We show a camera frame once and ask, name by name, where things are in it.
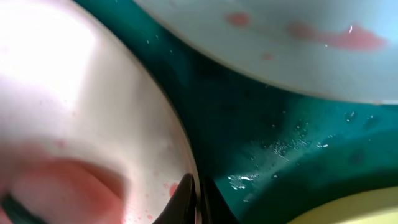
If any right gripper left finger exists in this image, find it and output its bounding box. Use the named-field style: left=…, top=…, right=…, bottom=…
left=153, top=174, right=197, bottom=224

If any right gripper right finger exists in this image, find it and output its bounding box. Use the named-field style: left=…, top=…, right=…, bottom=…
left=200, top=177, right=239, bottom=224

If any yellow green plate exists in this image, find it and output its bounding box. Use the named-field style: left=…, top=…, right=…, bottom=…
left=289, top=187, right=397, bottom=224

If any white plate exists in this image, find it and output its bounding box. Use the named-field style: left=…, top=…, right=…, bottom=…
left=1, top=1, right=199, bottom=223

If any light blue plate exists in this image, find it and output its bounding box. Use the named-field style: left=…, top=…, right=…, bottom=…
left=138, top=0, right=397, bottom=105

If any teal plastic serving tray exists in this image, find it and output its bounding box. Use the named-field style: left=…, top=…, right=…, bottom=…
left=77, top=0, right=397, bottom=223

